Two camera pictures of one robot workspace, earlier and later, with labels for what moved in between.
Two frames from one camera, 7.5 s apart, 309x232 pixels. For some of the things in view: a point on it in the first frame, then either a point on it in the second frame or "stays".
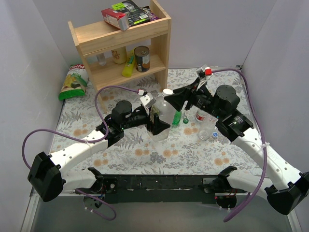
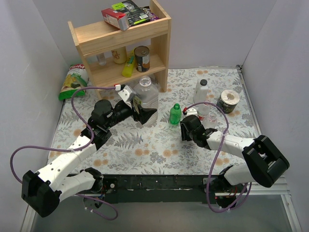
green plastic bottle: (176, 117) stays
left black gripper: (149, 118) to (136, 112)
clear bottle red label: (201, 115) stays
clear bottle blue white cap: (208, 125) stays
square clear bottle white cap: (166, 112) to (146, 94)
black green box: (134, 14) stays
